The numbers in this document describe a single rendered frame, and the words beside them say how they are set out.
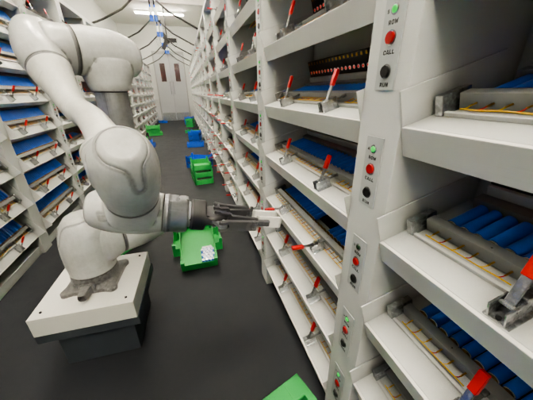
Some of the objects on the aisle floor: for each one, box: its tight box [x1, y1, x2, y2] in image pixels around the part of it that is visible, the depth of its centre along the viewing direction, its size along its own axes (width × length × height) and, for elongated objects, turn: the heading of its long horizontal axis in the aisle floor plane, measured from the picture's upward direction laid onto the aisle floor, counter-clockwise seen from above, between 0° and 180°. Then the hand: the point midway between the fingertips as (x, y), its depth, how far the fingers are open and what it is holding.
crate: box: [179, 225, 218, 271], centre depth 152 cm, size 30×20×8 cm
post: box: [226, 0, 258, 205], centre depth 168 cm, size 20×9×171 cm, turn 108°
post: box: [325, 0, 533, 400], centre depth 44 cm, size 20×9×171 cm, turn 108°
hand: (266, 218), depth 69 cm, fingers open, 3 cm apart
